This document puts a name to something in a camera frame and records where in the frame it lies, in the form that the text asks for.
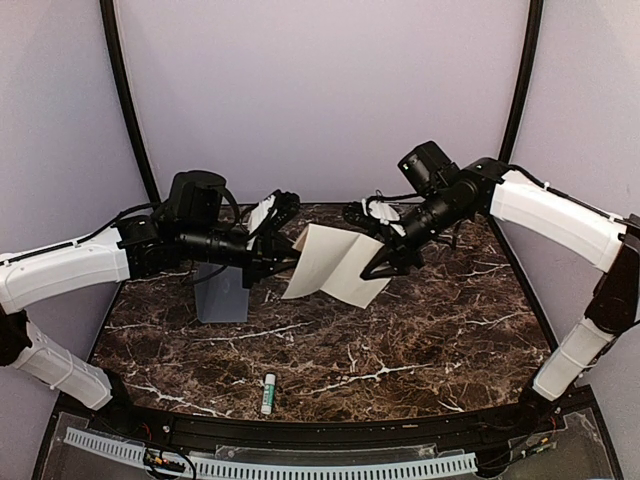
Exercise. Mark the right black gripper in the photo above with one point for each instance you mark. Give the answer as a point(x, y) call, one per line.
point(398, 256)

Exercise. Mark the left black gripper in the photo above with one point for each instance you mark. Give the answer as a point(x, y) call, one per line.
point(272, 254)

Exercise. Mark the beige lined letter paper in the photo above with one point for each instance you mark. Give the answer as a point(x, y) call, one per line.
point(331, 261)

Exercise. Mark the grey blue envelope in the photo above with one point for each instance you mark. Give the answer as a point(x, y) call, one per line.
point(220, 299)

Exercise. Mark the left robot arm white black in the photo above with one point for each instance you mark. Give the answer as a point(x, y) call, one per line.
point(200, 221)

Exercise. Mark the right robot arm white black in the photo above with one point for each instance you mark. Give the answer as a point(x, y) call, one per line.
point(508, 192)

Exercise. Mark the white green glue stick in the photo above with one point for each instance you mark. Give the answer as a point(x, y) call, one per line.
point(268, 397)

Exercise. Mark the clear acrylic front plate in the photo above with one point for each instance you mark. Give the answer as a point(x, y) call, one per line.
point(318, 457)

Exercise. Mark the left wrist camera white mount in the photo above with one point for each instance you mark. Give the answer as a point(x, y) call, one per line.
point(273, 212)

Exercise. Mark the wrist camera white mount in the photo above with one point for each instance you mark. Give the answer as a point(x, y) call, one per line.
point(273, 212)
point(373, 216)

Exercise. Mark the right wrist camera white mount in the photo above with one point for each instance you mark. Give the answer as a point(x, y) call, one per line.
point(373, 216)

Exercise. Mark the black curved front rail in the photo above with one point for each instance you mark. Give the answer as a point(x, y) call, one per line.
point(484, 428)

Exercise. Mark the white slotted cable duct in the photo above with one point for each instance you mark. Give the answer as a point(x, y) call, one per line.
point(202, 465)

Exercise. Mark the right black frame post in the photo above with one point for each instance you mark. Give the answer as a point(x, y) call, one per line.
point(523, 78)

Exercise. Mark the black frame post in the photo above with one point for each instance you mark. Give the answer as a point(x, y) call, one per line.
point(128, 109)
point(523, 78)

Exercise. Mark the left black frame post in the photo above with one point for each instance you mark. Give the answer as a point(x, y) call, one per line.
point(128, 109)

